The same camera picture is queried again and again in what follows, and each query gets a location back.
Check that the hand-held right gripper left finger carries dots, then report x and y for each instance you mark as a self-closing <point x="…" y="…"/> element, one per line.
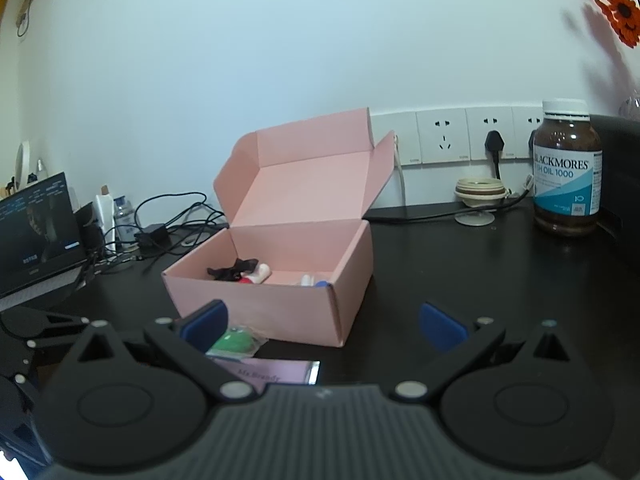
<point x="207" y="325"/>

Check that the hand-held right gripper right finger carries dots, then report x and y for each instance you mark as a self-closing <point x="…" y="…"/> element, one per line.
<point x="440" y="327"/>

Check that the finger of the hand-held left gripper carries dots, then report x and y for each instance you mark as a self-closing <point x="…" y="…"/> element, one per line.
<point x="45" y="322"/>

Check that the green toy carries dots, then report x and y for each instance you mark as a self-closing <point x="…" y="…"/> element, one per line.
<point x="235" y="344"/>

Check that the small white red tube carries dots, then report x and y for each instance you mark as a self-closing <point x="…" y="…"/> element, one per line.
<point x="259" y="274"/>

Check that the pink card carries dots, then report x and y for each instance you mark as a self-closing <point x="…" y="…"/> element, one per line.
<point x="280" y="372"/>

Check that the pink cardboard box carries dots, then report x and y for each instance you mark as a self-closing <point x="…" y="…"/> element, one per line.
<point x="300" y="310"/>

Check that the clear bag with white tube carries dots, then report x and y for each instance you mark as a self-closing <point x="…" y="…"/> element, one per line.
<point x="310" y="280"/>

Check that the black desktop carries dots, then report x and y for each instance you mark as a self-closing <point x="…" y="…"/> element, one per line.
<point x="450" y="270"/>

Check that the black hair bow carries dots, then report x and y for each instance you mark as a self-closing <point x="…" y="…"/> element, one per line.
<point x="232" y="270"/>

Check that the laptop with dark screen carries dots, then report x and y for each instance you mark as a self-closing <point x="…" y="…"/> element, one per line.
<point x="35" y="240"/>

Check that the black power adapter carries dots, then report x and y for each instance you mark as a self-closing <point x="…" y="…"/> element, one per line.
<point x="152" y="236"/>

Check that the white squeeze tube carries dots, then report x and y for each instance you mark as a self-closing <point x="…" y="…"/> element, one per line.
<point x="105" y="215"/>

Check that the clear plastic bottle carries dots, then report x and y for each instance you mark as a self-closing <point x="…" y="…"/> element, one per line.
<point x="124" y="220"/>

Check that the white round mirror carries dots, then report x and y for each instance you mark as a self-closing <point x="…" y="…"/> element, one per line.
<point x="22" y="165"/>

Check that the brown supplement bottle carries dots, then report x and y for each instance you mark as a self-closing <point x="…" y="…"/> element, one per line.
<point x="565" y="185"/>

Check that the black plug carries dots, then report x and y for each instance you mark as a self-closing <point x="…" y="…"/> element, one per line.
<point x="494" y="141"/>

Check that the orange artificial flowers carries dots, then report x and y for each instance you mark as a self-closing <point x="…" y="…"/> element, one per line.
<point x="622" y="10"/>

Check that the white wall socket panel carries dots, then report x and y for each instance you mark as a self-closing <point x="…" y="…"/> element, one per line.
<point x="442" y="135"/>

